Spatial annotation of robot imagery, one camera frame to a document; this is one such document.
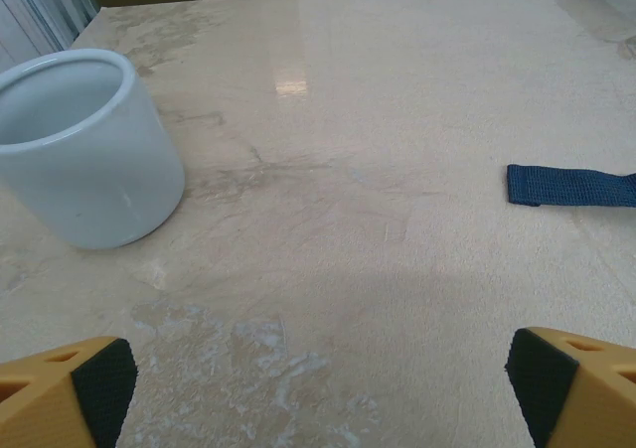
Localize navy blue backpack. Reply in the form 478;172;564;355
507;0;636;208

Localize grey ceramic cup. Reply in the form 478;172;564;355
0;49;187;249

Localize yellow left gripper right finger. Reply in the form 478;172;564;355
505;327;636;448

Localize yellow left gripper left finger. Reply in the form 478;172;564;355
0;337;138;448

